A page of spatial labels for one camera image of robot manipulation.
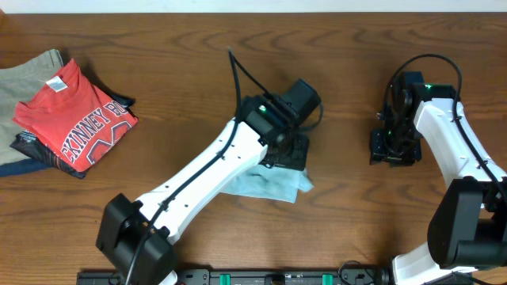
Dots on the tan folded garment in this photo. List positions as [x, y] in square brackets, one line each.
[22, 83]

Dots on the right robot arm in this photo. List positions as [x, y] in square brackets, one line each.
[467, 232]

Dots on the red folded t-shirt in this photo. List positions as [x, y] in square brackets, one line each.
[72, 117]

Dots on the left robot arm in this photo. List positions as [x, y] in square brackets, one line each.
[137, 237]

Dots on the black patterned folded garment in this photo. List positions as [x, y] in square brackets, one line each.
[27, 143]

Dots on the navy blue folded garment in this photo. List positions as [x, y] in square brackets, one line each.
[22, 167]

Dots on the light blue t-shirt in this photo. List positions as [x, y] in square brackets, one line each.
[272, 184]

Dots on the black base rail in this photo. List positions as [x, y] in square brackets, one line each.
[354, 274]

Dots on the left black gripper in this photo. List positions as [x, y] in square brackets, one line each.
[300, 158]

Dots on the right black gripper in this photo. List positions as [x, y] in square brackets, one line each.
[379, 153]

